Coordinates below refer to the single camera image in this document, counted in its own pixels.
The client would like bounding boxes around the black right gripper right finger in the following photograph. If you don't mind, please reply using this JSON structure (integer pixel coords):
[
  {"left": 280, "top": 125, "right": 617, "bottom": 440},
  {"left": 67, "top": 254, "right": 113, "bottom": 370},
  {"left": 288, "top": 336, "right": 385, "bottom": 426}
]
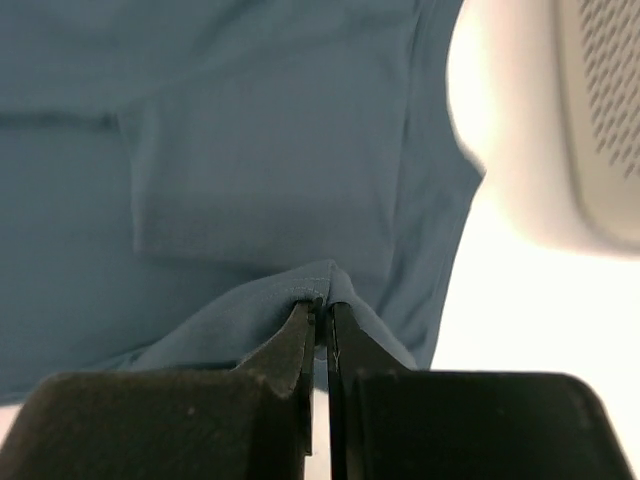
[{"left": 326, "top": 303, "right": 632, "bottom": 480}]

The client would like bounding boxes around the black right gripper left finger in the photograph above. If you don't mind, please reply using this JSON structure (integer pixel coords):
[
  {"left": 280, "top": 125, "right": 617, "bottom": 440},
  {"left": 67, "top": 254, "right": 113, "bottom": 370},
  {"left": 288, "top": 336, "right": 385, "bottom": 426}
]
[{"left": 1, "top": 299, "right": 323, "bottom": 479}]

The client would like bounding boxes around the blue t shirt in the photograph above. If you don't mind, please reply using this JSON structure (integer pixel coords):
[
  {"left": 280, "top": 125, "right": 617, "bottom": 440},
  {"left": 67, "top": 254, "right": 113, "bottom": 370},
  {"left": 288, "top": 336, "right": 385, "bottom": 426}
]
[{"left": 1, "top": 1, "right": 481, "bottom": 404}]

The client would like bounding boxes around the cream perforated laundry basket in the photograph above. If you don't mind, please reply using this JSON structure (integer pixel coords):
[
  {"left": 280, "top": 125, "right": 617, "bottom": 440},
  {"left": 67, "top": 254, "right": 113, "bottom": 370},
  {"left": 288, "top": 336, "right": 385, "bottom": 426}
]
[{"left": 448, "top": 0, "right": 639, "bottom": 258}]

